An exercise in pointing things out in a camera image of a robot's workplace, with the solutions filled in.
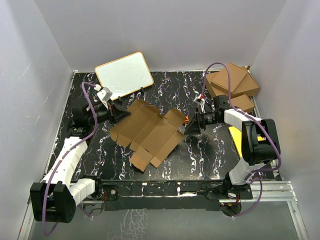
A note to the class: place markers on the whiteboard with orange frame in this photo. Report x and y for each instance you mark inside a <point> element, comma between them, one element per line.
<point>125,75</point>

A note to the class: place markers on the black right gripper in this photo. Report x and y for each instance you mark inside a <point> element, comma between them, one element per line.
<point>194,128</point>

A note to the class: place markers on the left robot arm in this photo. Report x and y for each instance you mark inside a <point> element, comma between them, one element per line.
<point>55,198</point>

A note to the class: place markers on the aluminium rail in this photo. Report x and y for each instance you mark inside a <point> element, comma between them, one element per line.
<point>267,191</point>

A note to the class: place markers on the black base frame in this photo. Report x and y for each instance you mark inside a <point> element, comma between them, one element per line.
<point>168,195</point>

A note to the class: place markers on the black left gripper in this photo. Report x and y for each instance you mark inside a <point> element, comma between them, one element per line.
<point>121,113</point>

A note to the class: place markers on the yellow booklet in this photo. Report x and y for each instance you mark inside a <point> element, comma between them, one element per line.
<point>236,136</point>

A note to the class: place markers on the cardboard box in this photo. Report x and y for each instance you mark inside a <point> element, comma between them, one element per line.
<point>149,134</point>
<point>244,103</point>
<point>248,87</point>
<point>220,79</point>

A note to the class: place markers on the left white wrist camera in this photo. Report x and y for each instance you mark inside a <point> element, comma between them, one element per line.
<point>103,94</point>

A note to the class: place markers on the small orange cube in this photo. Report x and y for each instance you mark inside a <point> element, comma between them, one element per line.
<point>186,120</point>

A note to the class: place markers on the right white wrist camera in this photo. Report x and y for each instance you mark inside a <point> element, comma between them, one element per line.
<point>200,101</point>

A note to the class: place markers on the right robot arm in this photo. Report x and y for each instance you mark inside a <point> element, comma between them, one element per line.
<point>259,142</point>

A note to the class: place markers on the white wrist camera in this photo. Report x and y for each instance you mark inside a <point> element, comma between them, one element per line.
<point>200,101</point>
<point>103,94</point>

